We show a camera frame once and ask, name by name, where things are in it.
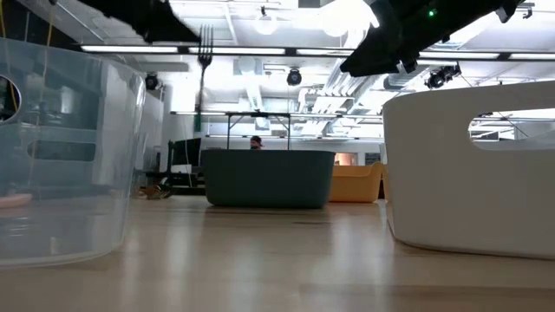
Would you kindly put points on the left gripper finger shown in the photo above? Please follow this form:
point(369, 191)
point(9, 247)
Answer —
point(173, 32)

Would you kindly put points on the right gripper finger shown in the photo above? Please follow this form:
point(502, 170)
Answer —
point(377, 58)

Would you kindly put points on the teal plastic bin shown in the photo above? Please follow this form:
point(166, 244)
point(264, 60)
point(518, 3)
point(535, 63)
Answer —
point(269, 180)

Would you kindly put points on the clear plastic bin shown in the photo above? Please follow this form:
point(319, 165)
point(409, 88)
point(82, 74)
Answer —
point(65, 173)

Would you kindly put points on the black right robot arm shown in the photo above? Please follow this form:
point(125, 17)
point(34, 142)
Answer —
point(455, 17)

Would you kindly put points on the long ceiling light strip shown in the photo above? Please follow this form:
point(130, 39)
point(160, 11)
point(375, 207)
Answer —
point(130, 49)
point(459, 55)
point(238, 50)
point(321, 52)
point(533, 56)

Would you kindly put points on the black track light cluster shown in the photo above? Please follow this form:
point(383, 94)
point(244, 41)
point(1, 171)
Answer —
point(440, 77)

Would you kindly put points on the black ceiling spot lamp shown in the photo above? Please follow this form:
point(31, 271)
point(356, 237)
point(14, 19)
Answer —
point(152, 81)
point(294, 77)

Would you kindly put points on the round white pendant lamp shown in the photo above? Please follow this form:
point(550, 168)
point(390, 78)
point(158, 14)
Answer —
point(265, 24)

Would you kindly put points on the black computer monitor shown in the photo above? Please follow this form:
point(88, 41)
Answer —
point(188, 151)

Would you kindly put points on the orange plastic bin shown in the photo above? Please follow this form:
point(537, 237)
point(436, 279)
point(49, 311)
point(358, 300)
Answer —
point(355, 184)

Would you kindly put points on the person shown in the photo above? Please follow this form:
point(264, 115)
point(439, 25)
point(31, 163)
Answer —
point(256, 142)

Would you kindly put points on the dark office desk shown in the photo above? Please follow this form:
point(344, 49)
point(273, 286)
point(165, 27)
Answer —
point(178, 177)

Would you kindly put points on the white plastic bin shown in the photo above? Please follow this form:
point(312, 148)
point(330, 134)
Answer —
point(433, 195)

